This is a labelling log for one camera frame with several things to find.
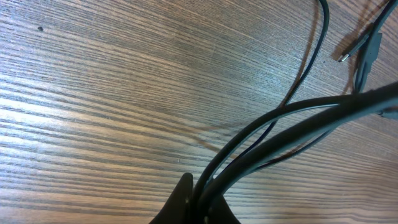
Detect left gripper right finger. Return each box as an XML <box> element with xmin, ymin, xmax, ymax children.
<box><xmin>207</xmin><ymin>196</ymin><xmax>240</xmax><ymax>224</ymax></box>

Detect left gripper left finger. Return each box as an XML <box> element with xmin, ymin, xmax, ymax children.
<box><xmin>150</xmin><ymin>173</ymin><xmax>193</xmax><ymax>224</ymax></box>

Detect black usb cable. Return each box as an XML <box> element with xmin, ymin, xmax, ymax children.
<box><xmin>190</xmin><ymin>0</ymin><xmax>398</xmax><ymax>224</ymax></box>

